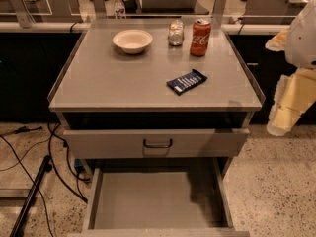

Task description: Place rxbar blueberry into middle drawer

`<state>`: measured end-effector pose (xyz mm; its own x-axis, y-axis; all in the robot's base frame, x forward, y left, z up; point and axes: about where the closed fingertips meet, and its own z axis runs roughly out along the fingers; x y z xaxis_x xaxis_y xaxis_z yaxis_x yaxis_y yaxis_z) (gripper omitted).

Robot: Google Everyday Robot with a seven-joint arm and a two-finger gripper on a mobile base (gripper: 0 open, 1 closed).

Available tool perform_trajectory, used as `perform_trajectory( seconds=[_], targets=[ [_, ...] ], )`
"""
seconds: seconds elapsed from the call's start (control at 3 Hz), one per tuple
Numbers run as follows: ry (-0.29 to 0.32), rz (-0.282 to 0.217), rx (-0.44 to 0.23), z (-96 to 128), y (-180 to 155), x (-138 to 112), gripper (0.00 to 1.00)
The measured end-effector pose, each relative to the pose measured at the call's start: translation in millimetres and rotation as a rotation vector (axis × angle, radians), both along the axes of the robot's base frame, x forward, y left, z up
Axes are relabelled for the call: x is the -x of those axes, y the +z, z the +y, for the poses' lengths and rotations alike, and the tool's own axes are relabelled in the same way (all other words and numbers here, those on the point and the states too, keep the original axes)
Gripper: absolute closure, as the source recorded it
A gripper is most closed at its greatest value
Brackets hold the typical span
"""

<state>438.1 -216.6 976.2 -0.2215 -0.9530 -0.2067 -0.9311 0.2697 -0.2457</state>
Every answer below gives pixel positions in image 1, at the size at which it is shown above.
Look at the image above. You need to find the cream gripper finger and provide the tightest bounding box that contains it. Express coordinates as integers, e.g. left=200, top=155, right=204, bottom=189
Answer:
left=267, top=68, right=316, bottom=136
left=265, top=29, right=288, bottom=52

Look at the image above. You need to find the blue rxbar blueberry bar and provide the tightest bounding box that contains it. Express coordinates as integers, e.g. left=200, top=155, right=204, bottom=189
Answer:
left=167, top=69, right=207, bottom=96

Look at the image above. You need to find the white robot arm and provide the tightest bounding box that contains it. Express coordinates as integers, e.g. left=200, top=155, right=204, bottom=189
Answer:
left=266, top=0, right=316, bottom=136

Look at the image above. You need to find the grey drawer cabinet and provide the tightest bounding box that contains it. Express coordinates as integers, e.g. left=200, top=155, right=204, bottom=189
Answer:
left=47, top=17, right=267, bottom=237

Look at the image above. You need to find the grey top drawer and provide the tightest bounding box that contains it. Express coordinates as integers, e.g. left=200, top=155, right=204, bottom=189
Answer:
left=64, top=128, right=250, bottom=159

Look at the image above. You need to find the grey open middle drawer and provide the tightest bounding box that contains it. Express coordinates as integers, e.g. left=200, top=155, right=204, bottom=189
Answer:
left=67, top=167, right=250, bottom=237

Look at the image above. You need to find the red coca-cola can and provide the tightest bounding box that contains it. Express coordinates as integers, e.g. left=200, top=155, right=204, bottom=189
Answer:
left=190, top=19, right=211, bottom=56

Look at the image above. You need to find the clear glass jar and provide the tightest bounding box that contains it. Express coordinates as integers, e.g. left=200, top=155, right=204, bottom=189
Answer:
left=168, top=19, right=184, bottom=46

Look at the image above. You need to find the white ceramic bowl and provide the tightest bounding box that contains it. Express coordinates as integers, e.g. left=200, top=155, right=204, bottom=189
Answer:
left=113, top=30, right=153, bottom=54

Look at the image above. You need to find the clear plastic water bottle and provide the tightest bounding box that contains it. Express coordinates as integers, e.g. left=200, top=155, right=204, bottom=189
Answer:
left=114, top=0, right=126, bottom=19

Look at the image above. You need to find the black bar on floor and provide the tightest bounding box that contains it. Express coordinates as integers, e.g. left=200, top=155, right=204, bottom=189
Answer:
left=10, top=156, right=50, bottom=237

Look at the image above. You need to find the black drawer handle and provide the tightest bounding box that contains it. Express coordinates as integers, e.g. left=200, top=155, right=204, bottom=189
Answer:
left=143, top=139, right=173, bottom=149

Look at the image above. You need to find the white counter rail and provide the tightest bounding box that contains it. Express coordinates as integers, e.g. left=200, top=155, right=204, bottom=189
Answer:
left=0, top=22, right=288, bottom=35

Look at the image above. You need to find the black floor cable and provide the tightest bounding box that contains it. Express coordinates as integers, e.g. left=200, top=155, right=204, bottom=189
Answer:
left=0, top=121, right=92, bottom=237

